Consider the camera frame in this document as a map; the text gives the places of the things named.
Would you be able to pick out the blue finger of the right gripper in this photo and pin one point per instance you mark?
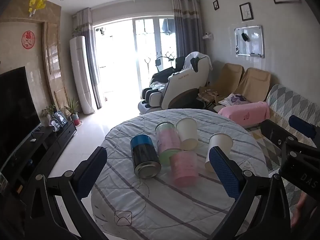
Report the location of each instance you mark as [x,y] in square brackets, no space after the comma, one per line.
[275,133]
[302,126]

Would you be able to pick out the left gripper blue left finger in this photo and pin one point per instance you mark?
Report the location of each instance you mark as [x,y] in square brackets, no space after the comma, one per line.
[87,172]

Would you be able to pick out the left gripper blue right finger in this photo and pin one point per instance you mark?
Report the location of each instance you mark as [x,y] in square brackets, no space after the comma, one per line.
[228,172]

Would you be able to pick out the blue and black tin cup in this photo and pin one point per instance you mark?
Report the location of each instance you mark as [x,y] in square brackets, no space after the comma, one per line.
[144,156]

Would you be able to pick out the pink translucent cup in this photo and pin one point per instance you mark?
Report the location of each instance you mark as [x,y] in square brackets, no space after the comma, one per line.
[184,169]

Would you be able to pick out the pink green tall cup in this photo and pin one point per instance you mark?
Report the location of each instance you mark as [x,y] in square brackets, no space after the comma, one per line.
[168,142]

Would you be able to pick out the person's hand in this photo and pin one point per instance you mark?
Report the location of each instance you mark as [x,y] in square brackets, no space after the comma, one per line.
[299,209]

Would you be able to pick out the pink blanket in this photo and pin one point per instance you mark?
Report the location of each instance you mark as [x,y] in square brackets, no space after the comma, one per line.
[247,115]

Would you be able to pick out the tan chair right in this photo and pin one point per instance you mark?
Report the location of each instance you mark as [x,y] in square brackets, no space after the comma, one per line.
[254,85]

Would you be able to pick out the tan chair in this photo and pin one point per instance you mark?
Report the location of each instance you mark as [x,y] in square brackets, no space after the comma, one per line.
[226,84]
[254,85]

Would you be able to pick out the framed photo on cabinet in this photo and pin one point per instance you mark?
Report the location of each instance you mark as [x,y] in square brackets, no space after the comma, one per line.
[59,115]

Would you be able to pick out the purple floral pillow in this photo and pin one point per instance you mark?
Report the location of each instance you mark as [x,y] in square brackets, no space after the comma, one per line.
[234,99]

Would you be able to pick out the potted plant red pot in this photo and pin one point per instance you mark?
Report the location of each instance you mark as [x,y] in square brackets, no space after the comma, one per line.
[72,106]

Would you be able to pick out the black tv cabinet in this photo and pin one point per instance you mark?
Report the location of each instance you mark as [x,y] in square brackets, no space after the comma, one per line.
[37,155]

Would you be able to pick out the striped grey tablecloth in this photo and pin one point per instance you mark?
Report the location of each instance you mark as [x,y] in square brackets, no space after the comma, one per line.
[130,207]

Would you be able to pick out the small green plant on cabinet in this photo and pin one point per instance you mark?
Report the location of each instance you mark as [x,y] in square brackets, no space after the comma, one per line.
[49,111]

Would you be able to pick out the tan chair left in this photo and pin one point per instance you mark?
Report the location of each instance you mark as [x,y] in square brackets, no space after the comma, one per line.
[226,84]

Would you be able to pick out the black television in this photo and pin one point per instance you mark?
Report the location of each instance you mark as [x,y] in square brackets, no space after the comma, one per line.
[18,114]

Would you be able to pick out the white massage chair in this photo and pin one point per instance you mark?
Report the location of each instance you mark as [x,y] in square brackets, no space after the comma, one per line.
[178,86]

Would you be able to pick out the white standing air conditioner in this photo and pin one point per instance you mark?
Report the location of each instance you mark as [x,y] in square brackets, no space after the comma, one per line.
[81,73]

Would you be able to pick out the right grey curtain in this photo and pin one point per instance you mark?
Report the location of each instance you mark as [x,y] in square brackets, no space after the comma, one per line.
[188,26]

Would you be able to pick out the grey curtain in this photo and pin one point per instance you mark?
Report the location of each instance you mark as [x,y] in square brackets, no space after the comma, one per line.
[84,25]
[188,26]

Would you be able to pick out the left grey curtain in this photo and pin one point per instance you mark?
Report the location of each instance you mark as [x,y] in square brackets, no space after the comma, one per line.
[84,25]

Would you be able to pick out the yellow flower decoration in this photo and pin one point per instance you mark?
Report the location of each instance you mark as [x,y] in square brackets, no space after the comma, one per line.
[36,5]

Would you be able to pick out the whiteboard on wall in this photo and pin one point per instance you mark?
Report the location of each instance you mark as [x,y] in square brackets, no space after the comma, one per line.
[249,41]

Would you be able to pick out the middle picture frame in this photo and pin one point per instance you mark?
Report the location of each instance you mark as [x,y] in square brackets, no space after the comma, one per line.
[246,12]

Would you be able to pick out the tiny picture frame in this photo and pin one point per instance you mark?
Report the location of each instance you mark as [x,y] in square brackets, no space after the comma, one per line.
[216,5]

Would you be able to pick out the red round wall decoration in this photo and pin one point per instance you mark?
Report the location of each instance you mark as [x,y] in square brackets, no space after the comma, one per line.
[28,39]

